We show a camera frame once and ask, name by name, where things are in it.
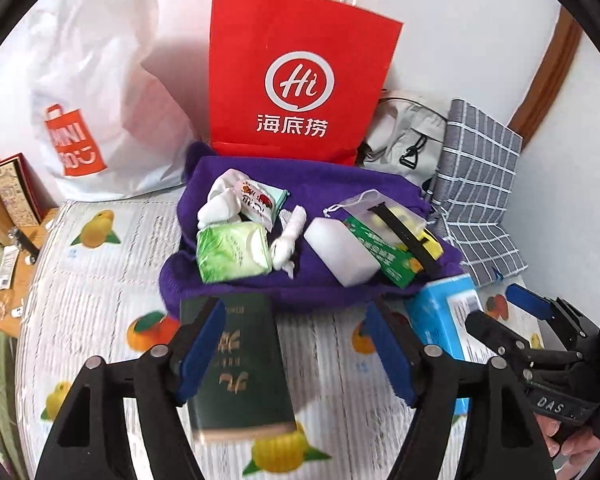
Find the red paper bag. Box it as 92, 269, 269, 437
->
207, 0, 405, 167

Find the small white labelled packet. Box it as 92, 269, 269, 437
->
0, 247, 21, 293

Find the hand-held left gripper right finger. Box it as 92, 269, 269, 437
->
365, 304, 553, 480

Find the white plastic shopping bag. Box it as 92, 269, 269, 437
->
27, 0, 206, 201

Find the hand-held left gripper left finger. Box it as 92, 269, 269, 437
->
34, 297, 227, 480

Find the patterned brown box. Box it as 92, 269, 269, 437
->
0, 152, 48, 226

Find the pale mint packet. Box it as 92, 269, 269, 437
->
265, 186, 291, 216

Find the fruit print sachet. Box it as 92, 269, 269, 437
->
232, 180, 276, 233

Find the white sock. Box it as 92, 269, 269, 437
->
196, 170, 253, 228

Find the brown wooden door frame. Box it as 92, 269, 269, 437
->
507, 7, 583, 148

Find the person's right hand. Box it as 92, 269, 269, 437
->
535, 410, 600, 480

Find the fruit print tablecloth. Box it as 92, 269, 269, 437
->
17, 192, 548, 480

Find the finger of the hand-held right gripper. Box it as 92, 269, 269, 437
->
464, 310, 536, 376
505, 282, 600, 341

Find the yellow pouch with black strap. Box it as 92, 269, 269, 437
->
370, 202, 443, 276

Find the grey checked cushion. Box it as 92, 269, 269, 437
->
422, 97, 531, 288

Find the dark green box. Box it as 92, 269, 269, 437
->
179, 294, 298, 445

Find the light green tissue packet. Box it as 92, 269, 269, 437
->
195, 222, 273, 283

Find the blue tissue pack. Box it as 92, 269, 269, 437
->
404, 274, 486, 416

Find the purple towel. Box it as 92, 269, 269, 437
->
159, 141, 466, 313

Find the clear mesh bag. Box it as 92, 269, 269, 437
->
324, 190, 428, 241

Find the beige backpack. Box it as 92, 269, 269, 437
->
355, 89, 448, 186

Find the dark green printed packet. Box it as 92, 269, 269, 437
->
344, 216, 426, 289

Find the white cloth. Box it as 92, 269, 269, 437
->
270, 204, 308, 278

